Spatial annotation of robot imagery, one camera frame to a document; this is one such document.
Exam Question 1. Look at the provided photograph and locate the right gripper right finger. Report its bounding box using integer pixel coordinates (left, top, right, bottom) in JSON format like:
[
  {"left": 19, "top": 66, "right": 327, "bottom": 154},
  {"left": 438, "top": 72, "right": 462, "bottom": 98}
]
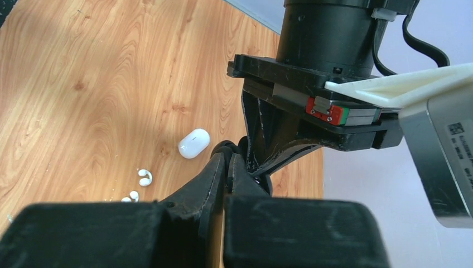
[{"left": 223, "top": 154, "right": 390, "bottom": 267}]

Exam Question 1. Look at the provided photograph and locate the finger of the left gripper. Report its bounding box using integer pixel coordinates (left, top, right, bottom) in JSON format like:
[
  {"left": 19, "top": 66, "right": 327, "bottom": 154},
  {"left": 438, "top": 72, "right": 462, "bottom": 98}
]
[
  {"left": 240, "top": 91, "right": 280, "bottom": 174},
  {"left": 249, "top": 140, "right": 322, "bottom": 176}
]

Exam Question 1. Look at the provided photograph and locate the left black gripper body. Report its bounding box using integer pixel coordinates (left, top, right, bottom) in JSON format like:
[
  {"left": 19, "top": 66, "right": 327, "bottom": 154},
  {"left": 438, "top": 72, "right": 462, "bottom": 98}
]
[{"left": 228, "top": 54, "right": 403, "bottom": 151}]

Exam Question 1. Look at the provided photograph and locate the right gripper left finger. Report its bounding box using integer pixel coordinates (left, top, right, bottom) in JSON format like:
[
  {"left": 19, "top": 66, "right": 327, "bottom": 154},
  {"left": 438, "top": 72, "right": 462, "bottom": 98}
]
[{"left": 1, "top": 152, "right": 226, "bottom": 267}]

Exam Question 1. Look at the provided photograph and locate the black charging case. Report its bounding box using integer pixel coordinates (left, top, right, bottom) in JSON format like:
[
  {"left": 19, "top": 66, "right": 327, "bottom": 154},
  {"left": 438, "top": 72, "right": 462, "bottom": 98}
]
[{"left": 210, "top": 136, "right": 273, "bottom": 197}]

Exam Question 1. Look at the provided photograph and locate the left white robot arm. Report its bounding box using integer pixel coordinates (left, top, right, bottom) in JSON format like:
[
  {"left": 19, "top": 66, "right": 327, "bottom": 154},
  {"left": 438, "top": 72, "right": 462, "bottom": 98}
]
[{"left": 228, "top": 1, "right": 450, "bottom": 176}]

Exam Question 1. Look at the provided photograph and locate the white charging case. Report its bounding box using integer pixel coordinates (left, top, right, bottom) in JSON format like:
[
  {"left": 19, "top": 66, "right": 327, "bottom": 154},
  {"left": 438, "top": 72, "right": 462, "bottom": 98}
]
[{"left": 178, "top": 128, "right": 210, "bottom": 159}]

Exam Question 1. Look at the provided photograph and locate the white earbud left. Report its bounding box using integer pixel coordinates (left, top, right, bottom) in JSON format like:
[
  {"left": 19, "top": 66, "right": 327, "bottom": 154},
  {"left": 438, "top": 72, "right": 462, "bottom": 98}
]
[{"left": 138, "top": 169, "right": 153, "bottom": 186}]

